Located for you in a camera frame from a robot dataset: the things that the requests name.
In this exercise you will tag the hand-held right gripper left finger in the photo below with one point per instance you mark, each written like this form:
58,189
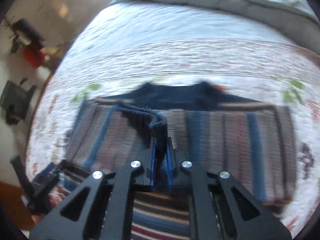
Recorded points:
152,163

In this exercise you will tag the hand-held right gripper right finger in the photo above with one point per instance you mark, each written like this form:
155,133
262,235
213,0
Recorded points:
170,163

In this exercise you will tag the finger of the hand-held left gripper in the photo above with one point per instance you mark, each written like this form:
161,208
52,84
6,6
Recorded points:
51,170

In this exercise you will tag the striped knit sweater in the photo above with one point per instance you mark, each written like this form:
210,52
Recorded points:
225,135

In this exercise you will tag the white floral quilt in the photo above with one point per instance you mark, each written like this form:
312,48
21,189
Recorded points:
175,62

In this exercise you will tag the red bag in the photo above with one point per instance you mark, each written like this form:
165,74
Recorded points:
33,56

